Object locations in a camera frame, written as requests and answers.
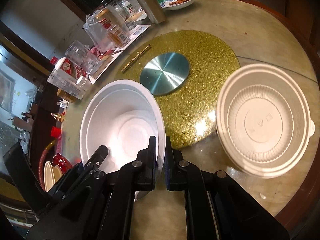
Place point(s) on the clear glass mug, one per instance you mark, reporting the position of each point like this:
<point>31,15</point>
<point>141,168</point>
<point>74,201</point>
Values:
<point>80,55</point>

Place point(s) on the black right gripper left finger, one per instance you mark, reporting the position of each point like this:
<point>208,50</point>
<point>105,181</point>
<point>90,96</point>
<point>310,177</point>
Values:
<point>101,206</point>

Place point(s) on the white red liquor bottle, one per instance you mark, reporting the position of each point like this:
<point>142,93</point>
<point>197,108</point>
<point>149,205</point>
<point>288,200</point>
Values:
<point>67,66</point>

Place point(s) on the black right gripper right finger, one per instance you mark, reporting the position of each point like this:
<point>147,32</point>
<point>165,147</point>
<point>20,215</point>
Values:
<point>216,206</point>

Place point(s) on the large beige ribbed bowl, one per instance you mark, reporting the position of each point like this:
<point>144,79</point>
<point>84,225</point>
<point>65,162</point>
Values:
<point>263,120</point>

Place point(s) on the golden pagoda ornament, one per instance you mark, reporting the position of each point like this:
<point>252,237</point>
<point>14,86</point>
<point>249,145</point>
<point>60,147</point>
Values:
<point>58,116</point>

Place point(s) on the white plate on red tray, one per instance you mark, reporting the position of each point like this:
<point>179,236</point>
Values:
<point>51,175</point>

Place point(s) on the white foam bowl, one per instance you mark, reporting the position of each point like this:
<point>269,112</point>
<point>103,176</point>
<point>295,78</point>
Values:
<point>122,116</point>

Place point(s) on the round metal turntable disc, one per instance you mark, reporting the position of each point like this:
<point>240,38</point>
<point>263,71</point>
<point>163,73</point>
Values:
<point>165,73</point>

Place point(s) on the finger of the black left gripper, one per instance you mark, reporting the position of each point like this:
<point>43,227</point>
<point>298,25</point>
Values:
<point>78,173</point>

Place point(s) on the gold pen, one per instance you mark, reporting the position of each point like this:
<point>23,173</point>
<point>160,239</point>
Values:
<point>135,58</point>

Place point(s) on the red plastic cup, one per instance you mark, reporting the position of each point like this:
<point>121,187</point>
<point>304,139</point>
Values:
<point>55,132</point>

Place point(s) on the clear bag with liquor bottle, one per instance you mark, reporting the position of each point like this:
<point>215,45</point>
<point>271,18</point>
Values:
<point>107,29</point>

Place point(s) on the blue white plate with food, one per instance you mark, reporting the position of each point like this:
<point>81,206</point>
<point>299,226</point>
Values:
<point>169,5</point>

